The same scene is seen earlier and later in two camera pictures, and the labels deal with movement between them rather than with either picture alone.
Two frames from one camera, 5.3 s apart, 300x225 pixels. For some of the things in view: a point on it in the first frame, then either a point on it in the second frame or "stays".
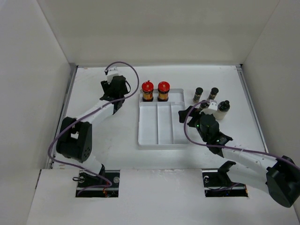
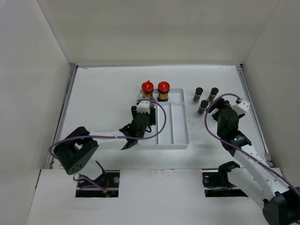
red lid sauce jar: x=147 y=88 stays
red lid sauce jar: x=163 y=87 stays
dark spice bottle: x=214 y=91 stays
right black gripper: x=181 y=115 → x=219 y=104
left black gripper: x=107 y=86 → x=151 y=121
